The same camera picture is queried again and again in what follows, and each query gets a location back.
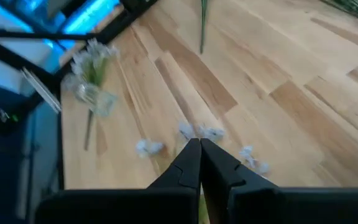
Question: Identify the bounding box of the purple artificial flower bunch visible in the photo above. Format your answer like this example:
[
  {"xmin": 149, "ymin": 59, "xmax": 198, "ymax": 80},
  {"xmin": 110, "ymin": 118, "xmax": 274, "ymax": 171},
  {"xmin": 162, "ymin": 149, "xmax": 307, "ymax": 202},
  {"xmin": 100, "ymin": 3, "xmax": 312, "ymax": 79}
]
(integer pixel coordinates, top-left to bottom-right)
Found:
[{"xmin": 199, "ymin": 0, "xmax": 209, "ymax": 55}]

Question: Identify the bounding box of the black aluminium table frame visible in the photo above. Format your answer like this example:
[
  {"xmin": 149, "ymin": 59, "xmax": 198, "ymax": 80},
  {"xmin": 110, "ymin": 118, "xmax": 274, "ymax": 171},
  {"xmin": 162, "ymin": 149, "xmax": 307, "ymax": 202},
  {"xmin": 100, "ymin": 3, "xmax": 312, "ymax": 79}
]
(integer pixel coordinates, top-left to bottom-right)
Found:
[{"xmin": 0, "ymin": 0, "xmax": 160, "ymax": 190}]

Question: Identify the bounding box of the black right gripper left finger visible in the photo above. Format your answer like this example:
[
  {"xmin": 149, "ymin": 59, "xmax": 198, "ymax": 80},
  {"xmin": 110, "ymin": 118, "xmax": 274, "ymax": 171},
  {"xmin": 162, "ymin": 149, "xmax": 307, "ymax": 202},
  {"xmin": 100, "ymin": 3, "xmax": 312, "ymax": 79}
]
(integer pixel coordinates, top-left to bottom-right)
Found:
[{"xmin": 34, "ymin": 138, "xmax": 202, "ymax": 224}]

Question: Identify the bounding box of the clear glass vase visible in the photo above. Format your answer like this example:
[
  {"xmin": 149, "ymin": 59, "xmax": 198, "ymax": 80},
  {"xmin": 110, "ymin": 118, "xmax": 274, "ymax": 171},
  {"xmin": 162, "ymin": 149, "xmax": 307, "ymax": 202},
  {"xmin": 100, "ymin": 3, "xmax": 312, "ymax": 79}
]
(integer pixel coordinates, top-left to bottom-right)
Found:
[{"xmin": 73, "ymin": 82, "xmax": 119, "ymax": 118}]

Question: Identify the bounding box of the white artificial flower bunch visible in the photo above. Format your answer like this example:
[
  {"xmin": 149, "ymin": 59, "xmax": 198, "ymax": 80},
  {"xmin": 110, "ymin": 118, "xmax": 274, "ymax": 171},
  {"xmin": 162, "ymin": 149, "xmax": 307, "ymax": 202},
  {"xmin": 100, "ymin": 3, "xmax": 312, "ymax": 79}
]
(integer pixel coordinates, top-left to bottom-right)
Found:
[
  {"xmin": 61, "ymin": 37, "xmax": 120, "ymax": 94},
  {"xmin": 320, "ymin": 0, "xmax": 358, "ymax": 29},
  {"xmin": 135, "ymin": 120, "xmax": 272, "ymax": 224}
]

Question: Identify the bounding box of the silver metal bracket plate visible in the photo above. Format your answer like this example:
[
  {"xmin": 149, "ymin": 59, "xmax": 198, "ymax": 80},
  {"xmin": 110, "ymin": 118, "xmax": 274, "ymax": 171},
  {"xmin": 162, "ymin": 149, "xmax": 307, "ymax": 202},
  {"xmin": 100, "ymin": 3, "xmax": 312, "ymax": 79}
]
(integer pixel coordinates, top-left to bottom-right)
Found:
[{"xmin": 20, "ymin": 67, "xmax": 62, "ymax": 113}]

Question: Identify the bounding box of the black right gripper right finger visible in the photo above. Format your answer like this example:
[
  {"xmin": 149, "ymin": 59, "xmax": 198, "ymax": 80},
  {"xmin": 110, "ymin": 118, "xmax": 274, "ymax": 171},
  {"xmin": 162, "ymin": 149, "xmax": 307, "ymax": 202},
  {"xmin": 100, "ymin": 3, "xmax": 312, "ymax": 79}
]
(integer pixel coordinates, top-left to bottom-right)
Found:
[{"xmin": 200, "ymin": 138, "xmax": 358, "ymax": 224}]

